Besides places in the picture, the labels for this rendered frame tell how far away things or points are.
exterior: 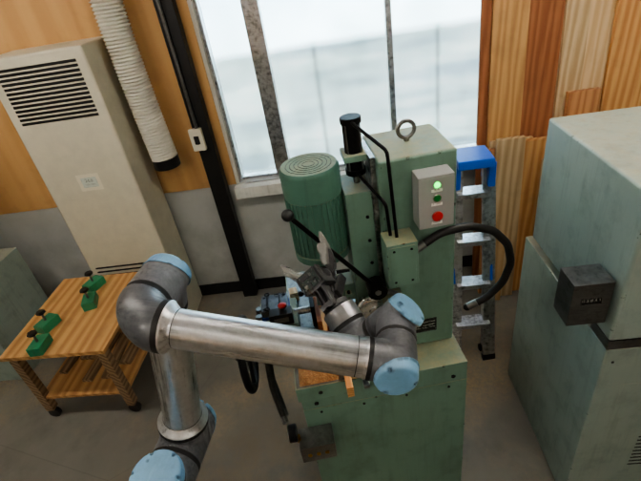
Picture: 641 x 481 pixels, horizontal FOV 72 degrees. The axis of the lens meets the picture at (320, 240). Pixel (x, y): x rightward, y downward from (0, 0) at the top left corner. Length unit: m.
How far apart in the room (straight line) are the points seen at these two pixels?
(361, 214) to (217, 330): 0.58
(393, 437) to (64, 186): 2.18
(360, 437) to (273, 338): 0.93
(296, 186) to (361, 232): 0.26
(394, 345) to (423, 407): 0.81
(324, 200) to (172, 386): 0.66
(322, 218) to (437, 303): 0.51
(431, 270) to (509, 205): 1.38
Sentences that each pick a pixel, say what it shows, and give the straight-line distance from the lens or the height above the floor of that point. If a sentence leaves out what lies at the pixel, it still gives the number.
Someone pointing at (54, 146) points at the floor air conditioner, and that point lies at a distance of 2.81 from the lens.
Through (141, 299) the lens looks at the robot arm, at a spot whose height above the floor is 1.45.
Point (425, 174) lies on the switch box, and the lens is 1.22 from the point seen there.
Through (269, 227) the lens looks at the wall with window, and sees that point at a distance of 3.01.
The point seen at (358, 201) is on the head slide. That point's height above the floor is 1.39.
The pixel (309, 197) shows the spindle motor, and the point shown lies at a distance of 1.24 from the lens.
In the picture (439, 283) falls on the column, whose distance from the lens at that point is 1.49.
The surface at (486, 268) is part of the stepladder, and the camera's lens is 2.37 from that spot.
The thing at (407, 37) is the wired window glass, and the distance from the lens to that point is 2.69.
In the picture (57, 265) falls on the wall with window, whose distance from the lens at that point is 3.70.
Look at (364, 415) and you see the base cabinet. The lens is 1.70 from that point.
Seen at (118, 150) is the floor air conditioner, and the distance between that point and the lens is 2.66.
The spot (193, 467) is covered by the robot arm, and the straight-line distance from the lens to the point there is 1.49.
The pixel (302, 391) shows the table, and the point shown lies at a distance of 1.45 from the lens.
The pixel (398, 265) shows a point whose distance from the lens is 1.29.
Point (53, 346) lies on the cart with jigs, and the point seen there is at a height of 0.53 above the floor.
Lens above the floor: 2.01
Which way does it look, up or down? 33 degrees down
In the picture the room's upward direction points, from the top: 10 degrees counter-clockwise
